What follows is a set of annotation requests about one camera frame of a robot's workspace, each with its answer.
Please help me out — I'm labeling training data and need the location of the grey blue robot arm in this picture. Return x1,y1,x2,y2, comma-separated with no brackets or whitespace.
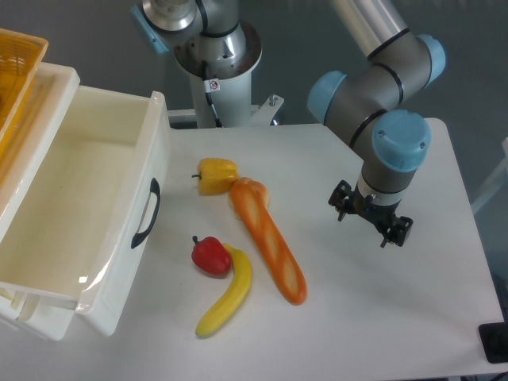
131,1,446,246

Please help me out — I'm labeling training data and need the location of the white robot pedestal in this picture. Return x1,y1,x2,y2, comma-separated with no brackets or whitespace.
174,20,262,129

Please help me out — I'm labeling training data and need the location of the white metal mounting bracket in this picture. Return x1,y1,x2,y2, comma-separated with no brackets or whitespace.
168,94,286,129

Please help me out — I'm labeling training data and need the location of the yellow bell pepper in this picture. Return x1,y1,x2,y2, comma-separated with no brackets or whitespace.
192,158,238,196

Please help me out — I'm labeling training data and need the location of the long orange baguette bread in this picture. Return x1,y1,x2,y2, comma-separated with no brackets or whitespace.
234,188,307,306

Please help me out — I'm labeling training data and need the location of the black device at edge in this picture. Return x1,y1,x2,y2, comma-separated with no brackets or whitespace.
478,322,507,364

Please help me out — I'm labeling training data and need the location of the white plastic drawer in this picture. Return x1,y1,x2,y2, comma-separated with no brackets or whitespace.
7,87,170,336

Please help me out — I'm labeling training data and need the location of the yellow plastic basket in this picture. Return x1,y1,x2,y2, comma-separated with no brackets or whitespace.
1,29,48,155

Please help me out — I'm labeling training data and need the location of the white drawer cabinet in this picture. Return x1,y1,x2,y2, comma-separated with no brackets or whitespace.
1,63,80,341

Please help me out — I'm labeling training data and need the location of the white frame at right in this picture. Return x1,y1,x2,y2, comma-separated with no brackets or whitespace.
471,138,507,215

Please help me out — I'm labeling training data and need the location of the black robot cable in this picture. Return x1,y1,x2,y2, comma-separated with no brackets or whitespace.
201,59,225,129

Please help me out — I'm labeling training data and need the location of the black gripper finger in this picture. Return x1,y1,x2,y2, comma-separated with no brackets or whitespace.
328,180,352,221
380,216,414,248

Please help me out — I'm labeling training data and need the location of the black drawer handle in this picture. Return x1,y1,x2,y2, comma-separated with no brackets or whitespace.
130,178,161,249

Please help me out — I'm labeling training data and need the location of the yellow banana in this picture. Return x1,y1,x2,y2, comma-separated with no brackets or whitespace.
194,244,252,337

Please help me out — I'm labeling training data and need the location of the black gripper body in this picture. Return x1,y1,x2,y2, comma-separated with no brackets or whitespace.
352,183,400,233

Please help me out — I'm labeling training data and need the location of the red bell pepper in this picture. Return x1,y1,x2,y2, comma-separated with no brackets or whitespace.
191,236,231,275

